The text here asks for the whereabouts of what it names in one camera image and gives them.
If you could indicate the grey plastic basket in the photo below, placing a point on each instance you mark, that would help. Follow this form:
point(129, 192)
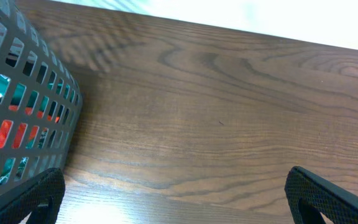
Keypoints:
point(20, 99)

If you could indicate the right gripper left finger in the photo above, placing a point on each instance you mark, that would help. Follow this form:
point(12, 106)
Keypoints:
point(38, 199)

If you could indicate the green Nescafe coffee bag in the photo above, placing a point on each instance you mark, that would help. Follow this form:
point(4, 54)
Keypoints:
point(14, 124)

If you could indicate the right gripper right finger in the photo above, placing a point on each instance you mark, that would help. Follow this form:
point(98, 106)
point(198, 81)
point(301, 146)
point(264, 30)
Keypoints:
point(311, 198)

